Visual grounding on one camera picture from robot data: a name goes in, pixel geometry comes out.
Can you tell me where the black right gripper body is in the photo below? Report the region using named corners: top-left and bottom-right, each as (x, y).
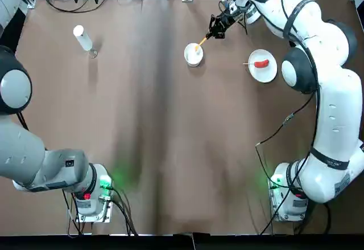
top-left (220, 7), bottom-right (245, 29)

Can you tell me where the white cylindrical oil pot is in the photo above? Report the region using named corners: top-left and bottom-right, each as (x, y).
top-left (72, 24), bottom-right (98, 59)

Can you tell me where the white round bowl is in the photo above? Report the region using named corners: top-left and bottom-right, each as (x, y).
top-left (183, 42), bottom-right (205, 67)

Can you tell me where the red sausage on stick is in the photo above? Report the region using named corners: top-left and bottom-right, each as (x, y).
top-left (242, 59), bottom-right (270, 69)

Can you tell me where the white round plate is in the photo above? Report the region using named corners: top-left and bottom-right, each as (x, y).
top-left (247, 48), bottom-right (279, 84)

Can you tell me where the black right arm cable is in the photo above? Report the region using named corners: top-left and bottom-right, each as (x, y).
top-left (254, 88), bottom-right (321, 235)

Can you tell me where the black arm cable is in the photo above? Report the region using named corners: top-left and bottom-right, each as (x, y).
top-left (63, 186), bottom-right (138, 236)
top-left (254, 88), bottom-right (321, 235)

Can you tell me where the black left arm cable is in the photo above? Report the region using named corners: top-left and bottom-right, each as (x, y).
top-left (63, 186), bottom-right (138, 236)

